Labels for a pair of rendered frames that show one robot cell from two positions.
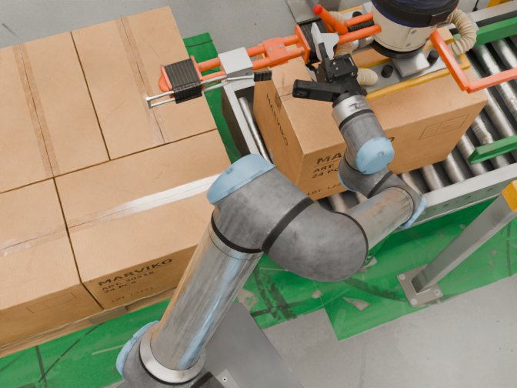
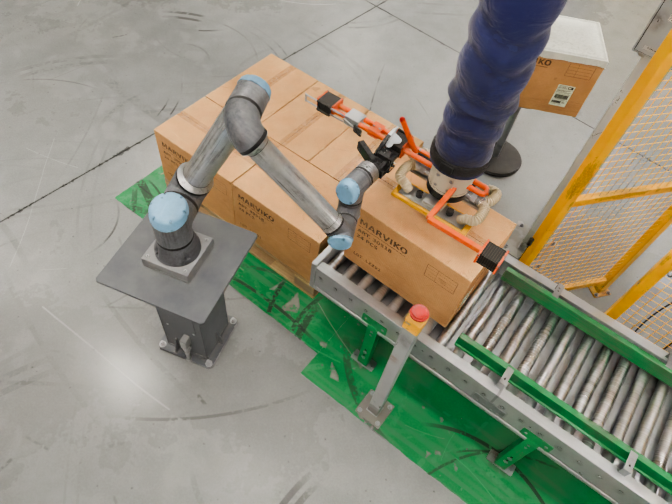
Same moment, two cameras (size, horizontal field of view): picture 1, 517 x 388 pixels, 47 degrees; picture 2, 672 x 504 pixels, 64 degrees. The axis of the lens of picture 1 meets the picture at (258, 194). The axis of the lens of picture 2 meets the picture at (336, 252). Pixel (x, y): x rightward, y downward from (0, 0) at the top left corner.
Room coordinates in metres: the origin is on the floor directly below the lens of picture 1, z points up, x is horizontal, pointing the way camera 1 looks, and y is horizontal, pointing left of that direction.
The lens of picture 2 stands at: (-0.09, -1.35, 2.70)
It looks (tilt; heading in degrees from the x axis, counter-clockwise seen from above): 54 degrees down; 56
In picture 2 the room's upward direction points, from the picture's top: 10 degrees clockwise
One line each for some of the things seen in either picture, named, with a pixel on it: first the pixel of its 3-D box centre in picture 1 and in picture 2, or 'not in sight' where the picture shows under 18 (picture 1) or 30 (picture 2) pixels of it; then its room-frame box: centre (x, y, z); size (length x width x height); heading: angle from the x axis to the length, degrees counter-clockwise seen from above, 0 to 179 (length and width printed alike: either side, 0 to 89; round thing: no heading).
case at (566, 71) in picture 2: not in sight; (539, 61); (2.45, 0.56, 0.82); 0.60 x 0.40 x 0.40; 145
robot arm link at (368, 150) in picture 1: (367, 142); (353, 186); (0.70, -0.24, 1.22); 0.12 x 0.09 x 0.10; 27
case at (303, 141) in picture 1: (358, 106); (424, 240); (1.10, -0.30, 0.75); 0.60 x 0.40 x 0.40; 115
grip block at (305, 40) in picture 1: (315, 40); (398, 142); (0.97, -0.10, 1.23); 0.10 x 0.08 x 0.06; 27
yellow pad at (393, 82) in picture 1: (408, 66); (433, 205); (1.00, -0.36, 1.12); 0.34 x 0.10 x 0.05; 117
